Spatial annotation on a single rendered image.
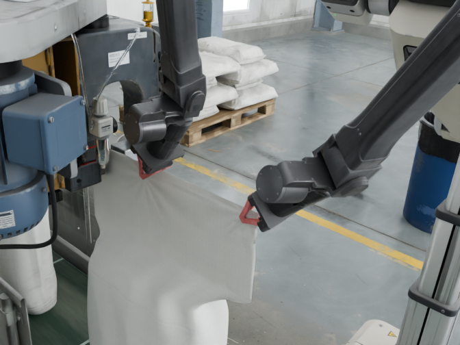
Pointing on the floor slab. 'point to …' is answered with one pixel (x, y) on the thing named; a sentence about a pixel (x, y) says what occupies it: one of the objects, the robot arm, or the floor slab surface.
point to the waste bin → (429, 174)
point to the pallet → (228, 120)
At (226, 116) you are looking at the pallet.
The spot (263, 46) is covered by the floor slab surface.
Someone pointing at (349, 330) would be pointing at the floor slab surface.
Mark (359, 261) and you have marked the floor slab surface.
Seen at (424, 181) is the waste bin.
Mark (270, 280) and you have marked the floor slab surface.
